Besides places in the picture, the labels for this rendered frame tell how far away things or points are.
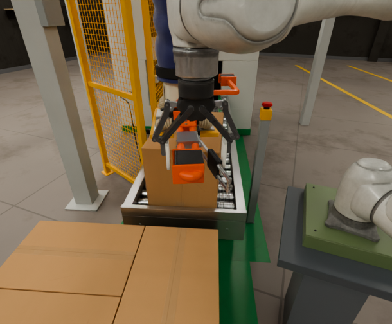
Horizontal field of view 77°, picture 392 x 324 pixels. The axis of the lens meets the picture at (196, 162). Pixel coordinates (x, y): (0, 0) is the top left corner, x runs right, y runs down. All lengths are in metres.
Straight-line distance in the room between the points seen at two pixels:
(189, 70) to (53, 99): 1.71
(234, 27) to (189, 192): 1.15
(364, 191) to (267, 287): 1.06
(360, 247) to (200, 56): 0.88
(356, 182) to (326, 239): 0.24
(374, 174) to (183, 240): 0.87
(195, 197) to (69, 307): 0.74
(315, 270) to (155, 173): 0.85
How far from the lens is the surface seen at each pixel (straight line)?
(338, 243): 1.09
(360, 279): 1.10
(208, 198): 1.39
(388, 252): 1.14
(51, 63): 2.05
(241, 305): 1.78
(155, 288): 1.18
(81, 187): 2.44
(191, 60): 0.49
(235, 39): 0.31
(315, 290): 1.34
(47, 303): 1.28
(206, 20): 0.33
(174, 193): 1.40
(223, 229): 1.47
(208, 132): 1.05
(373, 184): 1.03
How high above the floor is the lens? 1.53
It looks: 31 degrees down
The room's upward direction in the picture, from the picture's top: straight up
